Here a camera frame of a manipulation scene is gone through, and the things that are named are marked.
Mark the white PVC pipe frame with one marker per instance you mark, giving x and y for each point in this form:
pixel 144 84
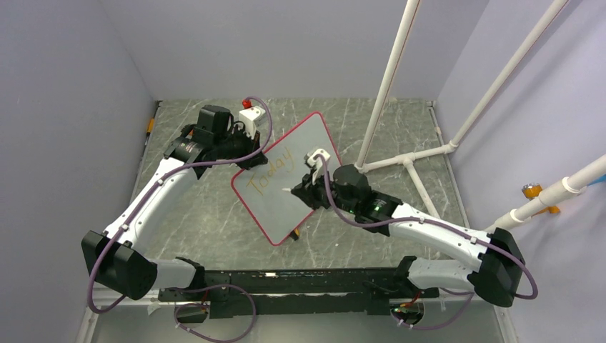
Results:
pixel 428 42

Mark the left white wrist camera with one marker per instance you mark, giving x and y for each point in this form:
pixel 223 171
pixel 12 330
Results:
pixel 252 117

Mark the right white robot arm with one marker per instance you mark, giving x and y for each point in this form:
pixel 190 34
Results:
pixel 488 264

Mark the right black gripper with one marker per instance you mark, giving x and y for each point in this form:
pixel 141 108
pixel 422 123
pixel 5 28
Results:
pixel 307 191

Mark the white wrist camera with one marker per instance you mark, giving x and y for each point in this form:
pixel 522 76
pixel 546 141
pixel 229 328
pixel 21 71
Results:
pixel 252 117
pixel 317 162

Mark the white PVC pipe right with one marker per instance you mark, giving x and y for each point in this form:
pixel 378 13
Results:
pixel 564 189

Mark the orange tool at edge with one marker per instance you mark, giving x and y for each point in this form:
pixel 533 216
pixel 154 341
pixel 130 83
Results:
pixel 150 127

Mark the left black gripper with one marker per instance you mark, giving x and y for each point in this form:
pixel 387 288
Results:
pixel 252 144

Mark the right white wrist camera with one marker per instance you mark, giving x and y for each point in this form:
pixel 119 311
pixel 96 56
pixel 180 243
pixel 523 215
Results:
pixel 317 162

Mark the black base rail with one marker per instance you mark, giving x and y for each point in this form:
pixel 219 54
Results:
pixel 230 293

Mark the red-framed whiteboard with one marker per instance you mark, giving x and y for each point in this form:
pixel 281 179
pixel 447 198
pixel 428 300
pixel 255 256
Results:
pixel 263 189

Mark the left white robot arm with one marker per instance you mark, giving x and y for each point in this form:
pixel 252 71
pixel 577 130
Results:
pixel 115 257

